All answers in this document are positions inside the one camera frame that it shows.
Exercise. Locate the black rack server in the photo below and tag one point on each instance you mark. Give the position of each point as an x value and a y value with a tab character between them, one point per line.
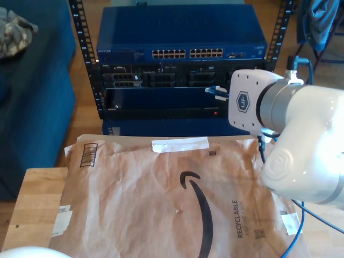
166	76

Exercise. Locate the long white tape strip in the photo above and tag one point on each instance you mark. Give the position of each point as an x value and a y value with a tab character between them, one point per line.
182	144

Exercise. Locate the dark metal chair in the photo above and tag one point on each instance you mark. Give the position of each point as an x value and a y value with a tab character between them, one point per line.
322	56

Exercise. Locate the grey blue jacket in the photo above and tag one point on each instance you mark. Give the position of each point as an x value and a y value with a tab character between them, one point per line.
319	21

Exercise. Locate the brown paper mailer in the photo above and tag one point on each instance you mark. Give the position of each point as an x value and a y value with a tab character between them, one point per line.
134	193

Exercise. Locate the short white tape strip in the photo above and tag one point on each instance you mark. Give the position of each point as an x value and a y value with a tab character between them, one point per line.
291	223

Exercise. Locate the blue sofa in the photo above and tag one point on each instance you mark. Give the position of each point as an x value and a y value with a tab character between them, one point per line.
32	107

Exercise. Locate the white shipping label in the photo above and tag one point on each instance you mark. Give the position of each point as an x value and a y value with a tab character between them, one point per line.
62	221

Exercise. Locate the camouflage cloth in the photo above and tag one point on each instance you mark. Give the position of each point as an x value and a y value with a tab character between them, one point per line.
16	35

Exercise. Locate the blue network switch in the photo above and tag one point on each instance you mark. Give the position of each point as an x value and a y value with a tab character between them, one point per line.
177	29

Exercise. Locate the black rack frame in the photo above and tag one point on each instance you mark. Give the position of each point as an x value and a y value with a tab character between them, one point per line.
84	40

